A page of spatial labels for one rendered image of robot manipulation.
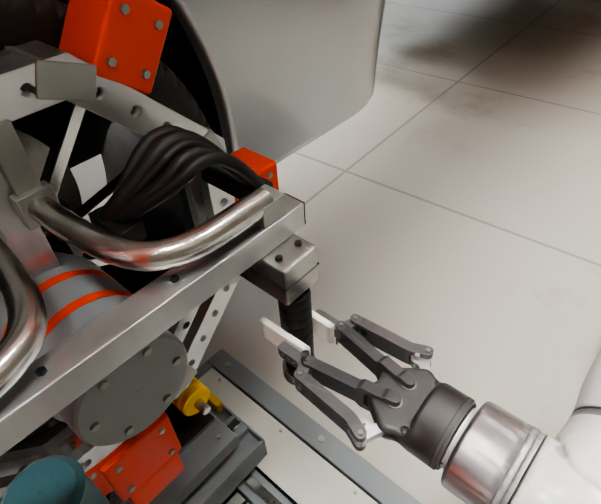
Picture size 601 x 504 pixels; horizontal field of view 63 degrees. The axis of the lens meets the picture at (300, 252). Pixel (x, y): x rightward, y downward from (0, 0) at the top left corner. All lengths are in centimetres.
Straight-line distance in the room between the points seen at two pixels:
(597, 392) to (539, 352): 119
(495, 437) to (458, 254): 151
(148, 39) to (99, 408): 36
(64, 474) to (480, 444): 44
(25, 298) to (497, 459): 39
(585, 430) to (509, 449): 7
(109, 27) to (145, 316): 28
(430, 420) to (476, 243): 157
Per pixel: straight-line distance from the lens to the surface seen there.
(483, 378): 159
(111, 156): 90
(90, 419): 52
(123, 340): 41
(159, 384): 55
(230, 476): 123
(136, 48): 55
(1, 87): 50
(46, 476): 66
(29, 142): 82
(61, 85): 52
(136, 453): 85
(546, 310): 183
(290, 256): 47
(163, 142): 49
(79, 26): 57
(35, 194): 52
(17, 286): 43
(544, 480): 46
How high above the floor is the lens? 127
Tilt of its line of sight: 42 degrees down
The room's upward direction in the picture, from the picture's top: 4 degrees counter-clockwise
